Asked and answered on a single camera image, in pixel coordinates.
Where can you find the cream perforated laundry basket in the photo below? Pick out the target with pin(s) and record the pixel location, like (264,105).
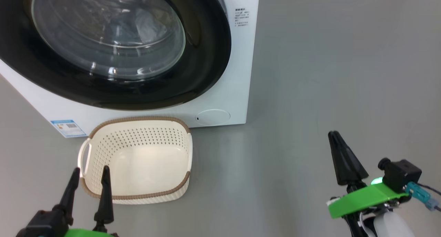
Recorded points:
(144,168)

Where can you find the blue energy label sticker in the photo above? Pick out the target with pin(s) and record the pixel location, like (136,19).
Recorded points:
(68,128)

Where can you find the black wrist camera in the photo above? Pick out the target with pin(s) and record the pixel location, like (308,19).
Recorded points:
(41,225)
(401,173)

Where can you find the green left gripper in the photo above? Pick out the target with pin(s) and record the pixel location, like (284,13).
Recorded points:
(89,233)

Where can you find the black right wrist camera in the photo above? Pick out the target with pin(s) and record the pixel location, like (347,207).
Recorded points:
(401,173)

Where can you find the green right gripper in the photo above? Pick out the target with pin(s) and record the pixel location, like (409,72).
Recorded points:
(365,199)

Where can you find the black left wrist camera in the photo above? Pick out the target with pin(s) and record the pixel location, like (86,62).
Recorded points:
(41,225)

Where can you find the round white filter cover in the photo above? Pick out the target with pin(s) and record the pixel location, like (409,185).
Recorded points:
(213,117)

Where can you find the white front-load washing machine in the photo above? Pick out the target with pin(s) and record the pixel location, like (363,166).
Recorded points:
(227,75)

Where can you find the black round glass washer door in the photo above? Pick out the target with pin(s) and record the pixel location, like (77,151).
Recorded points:
(206,58)

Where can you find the blue bear print garment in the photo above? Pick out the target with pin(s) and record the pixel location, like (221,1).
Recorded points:
(148,23)

